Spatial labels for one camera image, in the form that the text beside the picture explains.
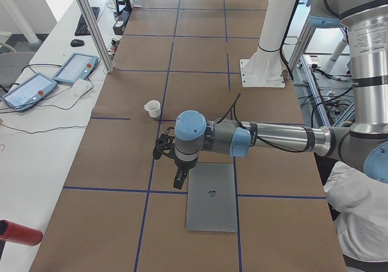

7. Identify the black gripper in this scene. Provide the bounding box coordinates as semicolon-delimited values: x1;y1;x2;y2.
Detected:
173;158;197;190

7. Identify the white plastic cup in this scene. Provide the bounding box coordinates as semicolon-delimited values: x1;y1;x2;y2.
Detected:
144;100;161;119

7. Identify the grey closed laptop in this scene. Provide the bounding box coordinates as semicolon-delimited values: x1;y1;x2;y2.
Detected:
186;163;237;233

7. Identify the brown paper table cover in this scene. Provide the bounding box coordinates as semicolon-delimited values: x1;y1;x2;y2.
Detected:
28;0;349;272

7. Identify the far teach pendant tablet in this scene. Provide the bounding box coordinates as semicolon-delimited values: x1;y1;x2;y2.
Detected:
53;53;99;84

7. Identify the teach pendant tablet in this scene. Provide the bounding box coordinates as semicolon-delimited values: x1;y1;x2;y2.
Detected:
1;73;58;111
53;53;99;84

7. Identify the black label printer box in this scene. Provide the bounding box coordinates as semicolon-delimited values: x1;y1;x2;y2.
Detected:
113;11;131;36

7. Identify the black computer mouse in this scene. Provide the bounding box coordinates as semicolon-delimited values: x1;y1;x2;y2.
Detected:
70;39;85;47

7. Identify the black keyboard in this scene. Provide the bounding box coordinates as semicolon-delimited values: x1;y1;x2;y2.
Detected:
74;6;101;37

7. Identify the near teach pendant tablet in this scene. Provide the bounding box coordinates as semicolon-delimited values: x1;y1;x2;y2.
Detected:
1;73;58;111

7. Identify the person in white shirt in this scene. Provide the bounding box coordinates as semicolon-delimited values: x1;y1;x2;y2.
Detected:
324;161;387;262

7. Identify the red cylinder bottle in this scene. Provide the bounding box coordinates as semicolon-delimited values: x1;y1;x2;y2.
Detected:
1;220;43;247

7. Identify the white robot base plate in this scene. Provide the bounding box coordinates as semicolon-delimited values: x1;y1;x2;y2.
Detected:
239;55;285;88

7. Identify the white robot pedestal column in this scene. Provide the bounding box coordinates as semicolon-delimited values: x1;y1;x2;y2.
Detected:
258;0;299;53

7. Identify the grey aluminium frame post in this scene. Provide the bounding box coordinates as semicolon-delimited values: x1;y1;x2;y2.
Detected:
76;0;114;73

